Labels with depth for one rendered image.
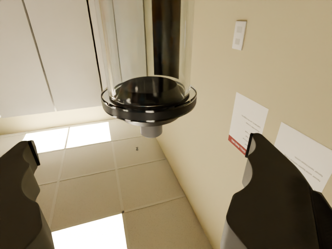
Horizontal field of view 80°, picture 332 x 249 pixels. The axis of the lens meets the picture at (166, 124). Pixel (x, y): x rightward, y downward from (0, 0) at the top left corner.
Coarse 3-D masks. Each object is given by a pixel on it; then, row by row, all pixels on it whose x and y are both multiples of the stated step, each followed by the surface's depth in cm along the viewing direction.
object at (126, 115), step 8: (104, 104) 20; (192, 104) 21; (112, 112) 20; (120, 112) 19; (128, 112) 19; (160, 112) 18; (168, 112) 19; (176, 112) 19; (184, 112) 20; (136, 120) 19; (144, 120) 19; (152, 120) 19
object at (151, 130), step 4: (172, 120) 21; (132, 124) 21; (136, 124) 21; (140, 124) 21; (144, 124) 21; (148, 124) 21; (152, 124) 21; (156, 124) 21; (160, 124) 21; (140, 128) 25; (144, 128) 24; (148, 128) 24; (152, 128) 24; (156, 128) 24; (160, 128) 25; (144, 132) 24; (148, 132) 24; (152, 132) 24; (156, 132) 24; (160, 132) 25; (144, 136) 25; (148, 136) 24; (152, 136) 24; (156, 136) 25
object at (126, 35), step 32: (96, 0) 16; (128, 0) 15; (160, 0) 15; (192, 0) 17; (128, 32) 16; (160, 32) 16; (192, 32) 19; (128, 64) 17; (160, 64) 17; (128, 96) 19; (160, 96) 19; (192, 96) 21
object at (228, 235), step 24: (264, 144) 10; (264, 168) 9; (288, 168) 9; (240, 192) 7; (264, 192) 7; (288, 192) 7; (240, 216) 7; (264, 216) 7; (288, 216) 7; (312, 216) 7; (240, 240) 6; (264, 240) 6; (288, 240) 6; (312, 240) 6
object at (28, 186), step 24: (24, 144) 10; (0, 168) 9; (24, 168) 9; (0, 192) 8; (24, 192) 8; (0, 216) 7; (24, 216) 7; (0, 240) 6; (24, 240) 6; (48, 240) 7
